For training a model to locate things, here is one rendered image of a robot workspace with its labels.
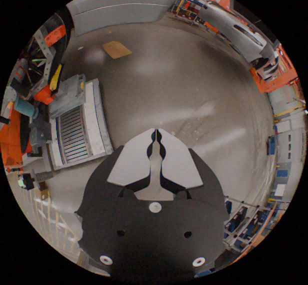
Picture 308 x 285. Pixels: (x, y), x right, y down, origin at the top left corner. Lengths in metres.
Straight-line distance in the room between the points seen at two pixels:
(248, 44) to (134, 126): 2.20
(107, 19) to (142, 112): 0.89
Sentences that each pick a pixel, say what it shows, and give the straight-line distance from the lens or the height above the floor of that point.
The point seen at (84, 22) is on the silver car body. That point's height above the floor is 0.83.
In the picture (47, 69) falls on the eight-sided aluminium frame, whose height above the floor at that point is 0.68.
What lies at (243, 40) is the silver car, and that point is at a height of 1.02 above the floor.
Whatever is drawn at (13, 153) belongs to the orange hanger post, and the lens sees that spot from 1.07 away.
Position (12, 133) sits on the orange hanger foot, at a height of 0.64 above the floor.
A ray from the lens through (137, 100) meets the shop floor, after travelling 1.07.
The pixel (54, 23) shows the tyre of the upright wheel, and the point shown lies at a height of 0.93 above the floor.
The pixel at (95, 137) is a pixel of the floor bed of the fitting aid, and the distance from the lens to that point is 0.94.
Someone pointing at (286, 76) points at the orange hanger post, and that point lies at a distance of 3.11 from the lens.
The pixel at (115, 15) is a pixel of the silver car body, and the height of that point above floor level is 0.82.
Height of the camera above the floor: 0.95
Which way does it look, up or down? 74 degrees down
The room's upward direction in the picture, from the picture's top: 53 degrees clockwise
